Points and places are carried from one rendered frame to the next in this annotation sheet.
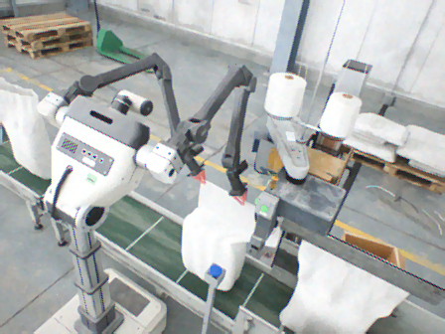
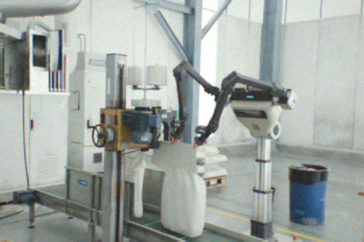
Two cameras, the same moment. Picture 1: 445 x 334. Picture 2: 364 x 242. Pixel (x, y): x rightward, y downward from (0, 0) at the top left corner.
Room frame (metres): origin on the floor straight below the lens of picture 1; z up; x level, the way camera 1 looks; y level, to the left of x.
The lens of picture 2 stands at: (4.40, 0.93, 1.44)
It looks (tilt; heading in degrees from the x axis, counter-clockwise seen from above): 3 degrees down; 198
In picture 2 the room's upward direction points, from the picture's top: 2 degrees clockwise
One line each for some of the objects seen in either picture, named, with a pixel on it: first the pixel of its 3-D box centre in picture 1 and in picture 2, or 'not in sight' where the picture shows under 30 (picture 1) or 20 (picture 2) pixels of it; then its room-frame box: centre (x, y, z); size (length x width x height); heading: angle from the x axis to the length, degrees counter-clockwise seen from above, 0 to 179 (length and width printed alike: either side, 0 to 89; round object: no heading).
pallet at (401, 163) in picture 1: (394, 154); not in sight; (3.73, -2.17, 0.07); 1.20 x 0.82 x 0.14; 64
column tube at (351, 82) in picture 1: (305, 207); (114, 166); (1.51, -0.53, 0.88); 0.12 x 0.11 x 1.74; 154
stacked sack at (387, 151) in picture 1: (370, 144); not in sight; (3.69, -1.80, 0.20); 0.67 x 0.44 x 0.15; 64
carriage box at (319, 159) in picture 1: (314, 176); (124, 127); (1.43, -0.49, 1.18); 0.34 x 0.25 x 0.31; 154
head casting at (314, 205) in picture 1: (299, 210); (153, 123); (1.11, -0.37, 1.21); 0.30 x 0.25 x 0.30; 64
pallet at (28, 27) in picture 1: (47, 26); not in sight; (5.88, 3.43, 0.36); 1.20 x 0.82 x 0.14; 150
